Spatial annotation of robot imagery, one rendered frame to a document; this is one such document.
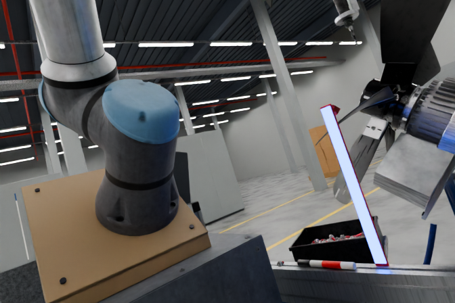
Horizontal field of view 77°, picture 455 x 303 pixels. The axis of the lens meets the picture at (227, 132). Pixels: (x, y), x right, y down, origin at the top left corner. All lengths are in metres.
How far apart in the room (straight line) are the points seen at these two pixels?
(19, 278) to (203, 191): 5.51
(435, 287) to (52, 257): 0.61
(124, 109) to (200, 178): 6.83
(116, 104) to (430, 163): 0.75
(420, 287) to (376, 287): 0.07
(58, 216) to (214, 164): 6.95
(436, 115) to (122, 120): 0.77
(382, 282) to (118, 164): 0.52
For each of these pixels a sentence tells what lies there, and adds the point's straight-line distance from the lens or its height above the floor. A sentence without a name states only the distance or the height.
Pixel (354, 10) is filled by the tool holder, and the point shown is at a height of 1.46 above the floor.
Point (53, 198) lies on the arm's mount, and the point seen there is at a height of 1.17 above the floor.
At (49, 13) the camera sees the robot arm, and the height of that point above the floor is 1.40.
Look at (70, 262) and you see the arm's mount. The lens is 0.52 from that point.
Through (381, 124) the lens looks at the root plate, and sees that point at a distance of 1.02.
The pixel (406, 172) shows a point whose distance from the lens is 0.86.
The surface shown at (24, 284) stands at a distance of 2.17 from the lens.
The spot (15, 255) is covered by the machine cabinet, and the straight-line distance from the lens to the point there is 6.57.
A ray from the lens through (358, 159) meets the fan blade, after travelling 1.01.
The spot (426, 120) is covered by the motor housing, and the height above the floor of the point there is 1.09.
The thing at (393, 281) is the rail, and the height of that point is 0.85.
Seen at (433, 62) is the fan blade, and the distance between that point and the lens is 1.31.
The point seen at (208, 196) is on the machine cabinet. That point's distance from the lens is 7.29.
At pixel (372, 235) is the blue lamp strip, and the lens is 0.66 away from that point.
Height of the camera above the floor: 1.12
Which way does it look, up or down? 7 degrees up
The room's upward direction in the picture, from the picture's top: 17 degrees counter-clockwise
